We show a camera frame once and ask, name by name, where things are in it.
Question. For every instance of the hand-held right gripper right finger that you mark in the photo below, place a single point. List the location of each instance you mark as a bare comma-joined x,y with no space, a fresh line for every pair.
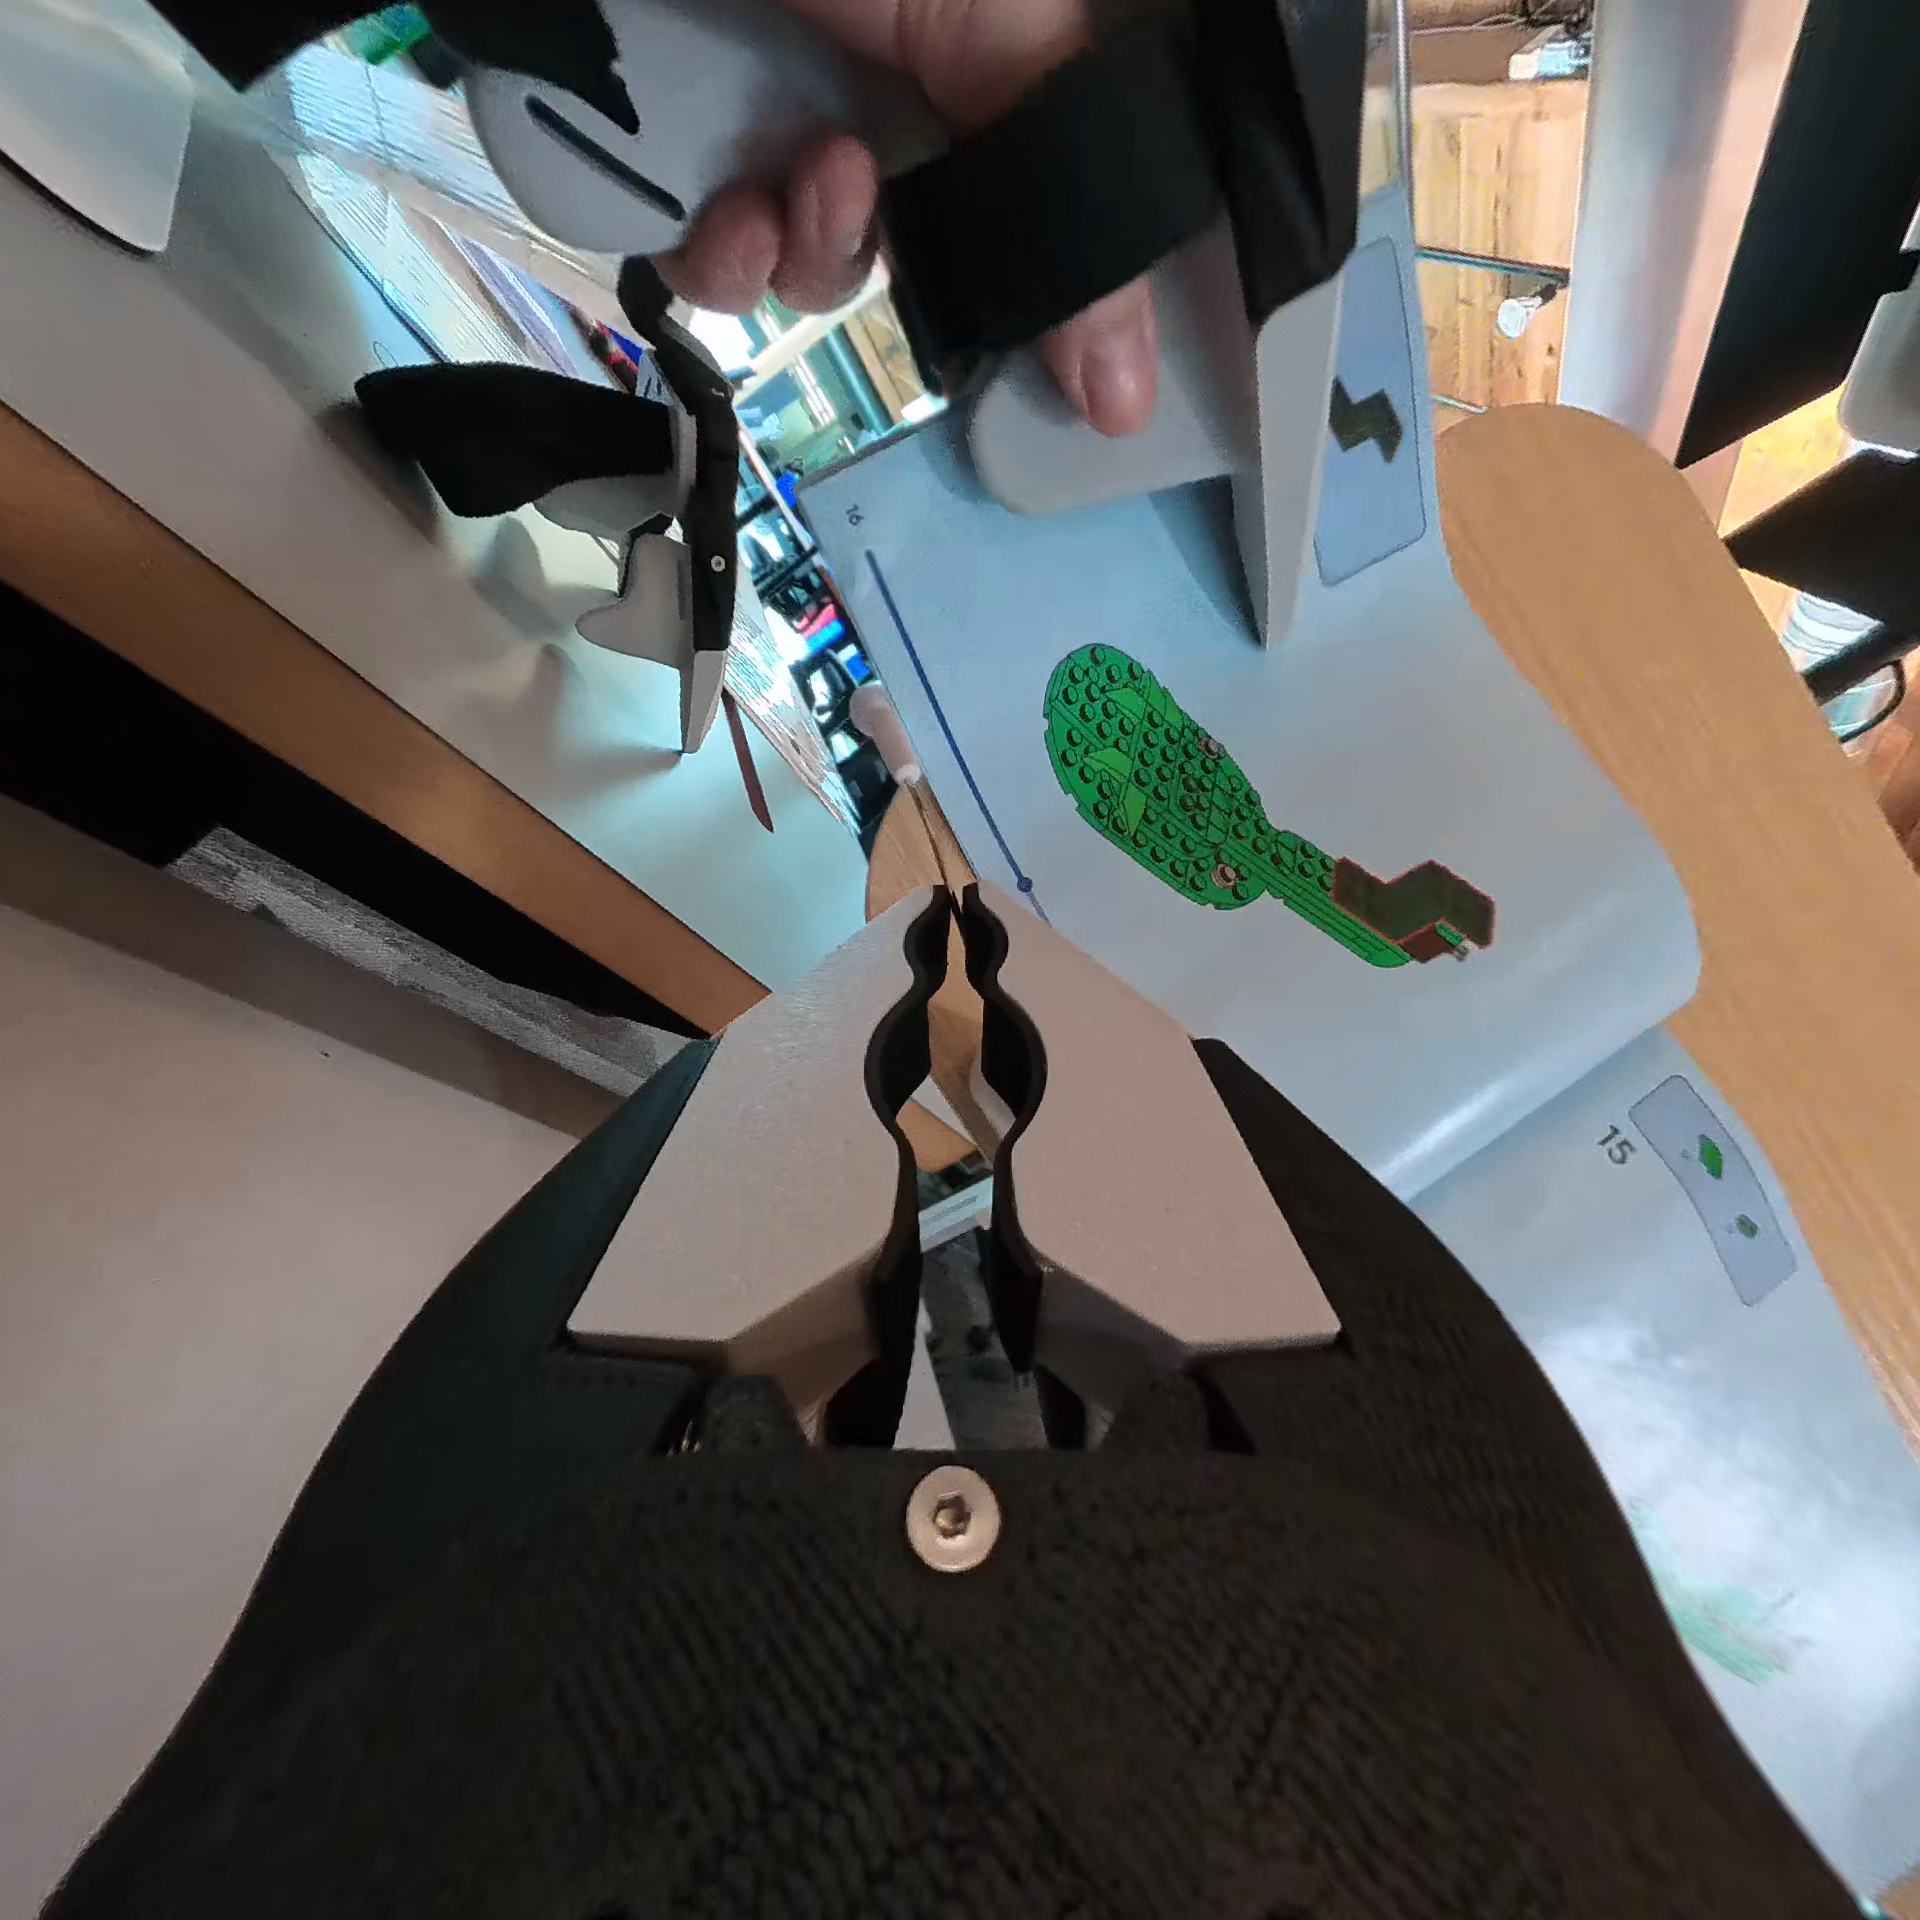
1170,1200

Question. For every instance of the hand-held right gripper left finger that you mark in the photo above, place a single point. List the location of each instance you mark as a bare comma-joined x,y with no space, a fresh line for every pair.
753,1200

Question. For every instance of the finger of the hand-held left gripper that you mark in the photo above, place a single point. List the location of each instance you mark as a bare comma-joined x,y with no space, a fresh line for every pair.
1290,450

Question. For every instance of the light blue instruction booklet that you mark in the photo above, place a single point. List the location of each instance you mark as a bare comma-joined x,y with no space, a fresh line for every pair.
1350,753

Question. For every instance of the wood edged office desk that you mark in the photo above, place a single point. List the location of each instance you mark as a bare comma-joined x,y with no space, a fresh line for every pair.
300,450

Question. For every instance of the person's left hand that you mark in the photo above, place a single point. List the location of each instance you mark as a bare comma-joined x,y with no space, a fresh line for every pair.
962,59

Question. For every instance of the black studio light panel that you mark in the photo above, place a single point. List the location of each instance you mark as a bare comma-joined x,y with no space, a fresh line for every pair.
1828,182

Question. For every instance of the spare black hand-held gripper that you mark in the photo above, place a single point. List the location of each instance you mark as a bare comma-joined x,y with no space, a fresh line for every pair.
510,429

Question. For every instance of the white flat board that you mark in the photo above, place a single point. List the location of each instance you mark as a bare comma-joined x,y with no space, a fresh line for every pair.
91,119

